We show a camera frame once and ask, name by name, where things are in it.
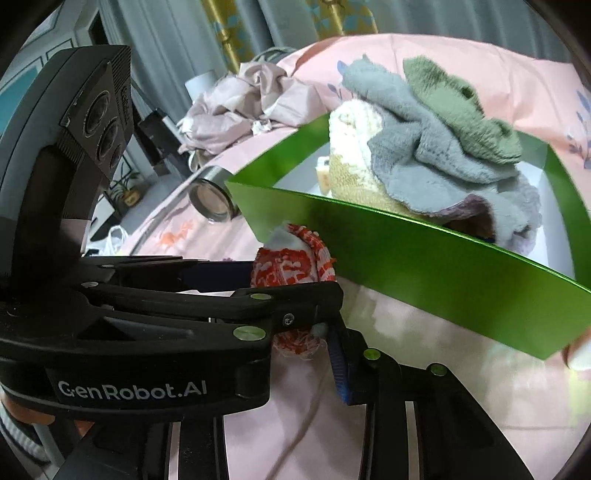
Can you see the green white cardboard box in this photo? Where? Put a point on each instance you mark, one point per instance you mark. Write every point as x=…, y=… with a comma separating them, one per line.
x=537, y=304

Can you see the glass jar metal lid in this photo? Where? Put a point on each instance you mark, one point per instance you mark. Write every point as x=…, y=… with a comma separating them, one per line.
x=209, y=195

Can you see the red white patterned cloth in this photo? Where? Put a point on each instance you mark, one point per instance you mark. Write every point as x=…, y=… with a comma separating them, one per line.
x=294, y=255

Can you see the crumpled beige pink cloth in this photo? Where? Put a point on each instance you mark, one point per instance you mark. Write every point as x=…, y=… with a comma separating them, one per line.
x=260, y=92

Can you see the grey curtain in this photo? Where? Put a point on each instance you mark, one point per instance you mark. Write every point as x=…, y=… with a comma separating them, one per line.
x=172, y=40

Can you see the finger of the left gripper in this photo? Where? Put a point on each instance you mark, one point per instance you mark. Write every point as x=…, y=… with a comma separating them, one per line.
x=294, y=307

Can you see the cream yellow fluffy cloth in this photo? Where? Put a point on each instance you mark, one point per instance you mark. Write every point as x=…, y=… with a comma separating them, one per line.
x=378, y=160

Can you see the grey fluffy towel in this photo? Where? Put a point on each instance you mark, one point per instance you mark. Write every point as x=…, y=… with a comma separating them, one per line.
x=493, y=202

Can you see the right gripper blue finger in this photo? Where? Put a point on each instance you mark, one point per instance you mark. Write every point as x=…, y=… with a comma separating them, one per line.
x=340, y=346

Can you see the olive green towel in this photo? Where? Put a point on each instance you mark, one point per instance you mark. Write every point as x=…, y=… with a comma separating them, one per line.
x=456, y=102

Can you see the yellow patterned curtain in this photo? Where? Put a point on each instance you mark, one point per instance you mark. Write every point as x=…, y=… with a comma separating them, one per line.
x=246, y=29

